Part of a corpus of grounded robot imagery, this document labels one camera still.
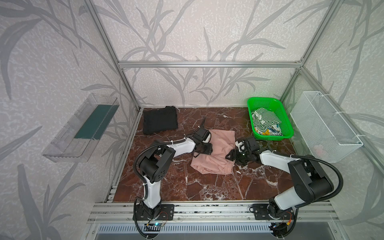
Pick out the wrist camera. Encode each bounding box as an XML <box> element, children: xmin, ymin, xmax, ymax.
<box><xmin>235</xmin><ymin>137</ymin><xmax>260</xmax><ymax>153</ymax></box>
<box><xmin>191</xmin><ymin>128</ymin><xmax>211</xmax><ymax>143</ymax></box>

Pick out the right black cable conduit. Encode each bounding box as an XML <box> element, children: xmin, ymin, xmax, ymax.
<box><xmin>257</xmin><ymin>140</ymin><xmax>344</xmax><ymax>202</ymax></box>

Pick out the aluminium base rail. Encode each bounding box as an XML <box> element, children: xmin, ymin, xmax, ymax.
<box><xmin>87</xmin><ymin>201</ymin><xmax>339</xmax><ymax>224</ymax></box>

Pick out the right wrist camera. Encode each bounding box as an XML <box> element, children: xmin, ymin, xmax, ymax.
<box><xmin>235</xmin><ymin>137</ymin><xmax>260</xmax><ymax>153</ymax></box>

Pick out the black shirt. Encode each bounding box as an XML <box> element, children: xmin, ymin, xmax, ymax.
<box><xmin>143</xmin><ymin>106</ymin><xmax>178</xmax><ymax>135</ymax></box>

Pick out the white wire basket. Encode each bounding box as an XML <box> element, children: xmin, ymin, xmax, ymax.
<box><xmin>291</xmin><ymin>91</ymin><xmax>363</xmax><ymax>163</ymax></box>

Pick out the aluminium frame crossbar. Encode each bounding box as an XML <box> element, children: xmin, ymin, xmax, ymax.
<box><xmin>118</xmin><ymin>61</ymin><xmax>302</xmax><ymax>69</ymax></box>

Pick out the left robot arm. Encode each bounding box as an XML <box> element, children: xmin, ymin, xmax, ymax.
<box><xmin>134</xmin><ymin>138</ymin><xmax>213</xmax><ymax>210</ymax></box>

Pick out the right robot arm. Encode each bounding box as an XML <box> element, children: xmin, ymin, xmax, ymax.
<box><xmin>226</xmin><ymin>149</ymin><xmax>334</xmax><ymax>212</ymax></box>

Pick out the clear plastic wall bin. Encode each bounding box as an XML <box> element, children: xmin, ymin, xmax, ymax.
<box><xmin>42</xmin><ymin>94</ymin><xmax>120</xmax><ymax>163</ymax></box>

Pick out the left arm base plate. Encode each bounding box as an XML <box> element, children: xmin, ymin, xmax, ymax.
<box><xmin>133</xmin><ymin>204</ymin><xmax>175</xmax><ymax>221</ymax></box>

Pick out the green white striped garment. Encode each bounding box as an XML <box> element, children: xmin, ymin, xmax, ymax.
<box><xmin>252</xmin><ymin>108</ymin><xmax>282</xmax><ymax>131</ymax></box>

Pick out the yellow blue patterned garment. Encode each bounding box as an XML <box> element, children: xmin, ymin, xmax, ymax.
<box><xmin>255</xmin><ymin>128</ymin><xmax>283</xmax><ymax>136</ymax></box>

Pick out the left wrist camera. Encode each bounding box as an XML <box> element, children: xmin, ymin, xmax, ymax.
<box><xmin>191</xmin><ymin>128</ymin><xmax>211</xmax><ymax>143</ymax></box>

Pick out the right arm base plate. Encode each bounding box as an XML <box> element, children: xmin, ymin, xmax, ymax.
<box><xmin>249</xmin><ymin>204</ymin><xmax>296</xmax><ymax>221</ymax></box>

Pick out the green circuit board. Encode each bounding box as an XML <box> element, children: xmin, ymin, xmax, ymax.
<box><xmin>145</xmin><ymin>222</ymin><xmax>166</xmax><ymax>232</ymax></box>

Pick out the green plastic basket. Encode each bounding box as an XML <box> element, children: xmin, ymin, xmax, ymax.
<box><xmin>247</xmin><ymin>97</ymin><xmax>294</xmax><ymax>141</ymax></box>

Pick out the pink garment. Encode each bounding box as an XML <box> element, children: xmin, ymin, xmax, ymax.
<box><xmin>191</xmin><ymin>130</ymin><xmax>235</xmax><ymax>175</ymax></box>

